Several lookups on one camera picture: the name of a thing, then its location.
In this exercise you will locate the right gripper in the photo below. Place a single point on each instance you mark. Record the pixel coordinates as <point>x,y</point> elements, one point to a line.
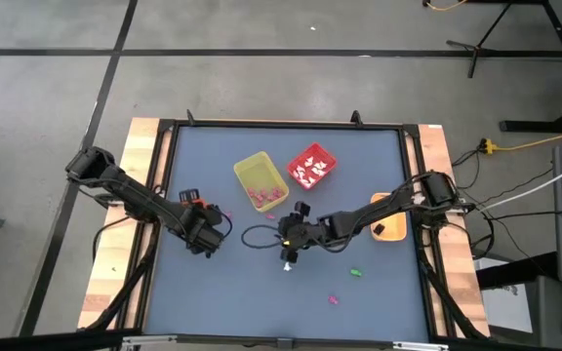
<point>298,234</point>

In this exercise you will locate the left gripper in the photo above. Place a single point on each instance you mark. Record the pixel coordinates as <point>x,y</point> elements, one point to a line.
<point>205,229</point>

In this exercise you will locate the black toy figurine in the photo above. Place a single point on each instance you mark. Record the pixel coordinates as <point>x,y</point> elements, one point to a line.
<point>378,228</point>

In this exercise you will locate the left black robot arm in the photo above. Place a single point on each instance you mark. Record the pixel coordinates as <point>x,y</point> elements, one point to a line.
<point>134,195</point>

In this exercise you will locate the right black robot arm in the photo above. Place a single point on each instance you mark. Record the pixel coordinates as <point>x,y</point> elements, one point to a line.
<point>373,209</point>

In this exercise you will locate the orange round bowl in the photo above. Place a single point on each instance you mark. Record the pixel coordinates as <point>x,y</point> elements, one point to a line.
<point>202,204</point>

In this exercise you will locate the green toy block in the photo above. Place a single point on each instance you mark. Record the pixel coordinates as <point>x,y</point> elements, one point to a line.
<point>355,272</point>

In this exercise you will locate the yellow translucent bin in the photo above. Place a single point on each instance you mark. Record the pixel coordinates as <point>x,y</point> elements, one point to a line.
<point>259,170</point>

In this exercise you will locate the red slotted basket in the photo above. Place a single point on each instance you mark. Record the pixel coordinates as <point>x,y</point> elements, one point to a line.
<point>327,156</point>

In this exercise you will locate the black floor beam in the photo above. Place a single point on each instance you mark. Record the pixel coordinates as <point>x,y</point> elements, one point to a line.
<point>515,270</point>

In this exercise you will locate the white box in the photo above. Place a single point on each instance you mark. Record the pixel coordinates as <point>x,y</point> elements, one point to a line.
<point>505,312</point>

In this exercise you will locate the black tripod stand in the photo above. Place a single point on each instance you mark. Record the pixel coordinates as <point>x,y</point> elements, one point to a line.
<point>476,49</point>

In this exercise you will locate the black table frame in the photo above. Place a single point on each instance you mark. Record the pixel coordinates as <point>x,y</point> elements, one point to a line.
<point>286,124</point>

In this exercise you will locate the silver aluminium bracket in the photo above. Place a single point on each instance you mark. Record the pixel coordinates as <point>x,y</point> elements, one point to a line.
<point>420,346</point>
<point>149,339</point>

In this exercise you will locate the black desk leg frame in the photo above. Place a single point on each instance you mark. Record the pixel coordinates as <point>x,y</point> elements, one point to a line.
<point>530,126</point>

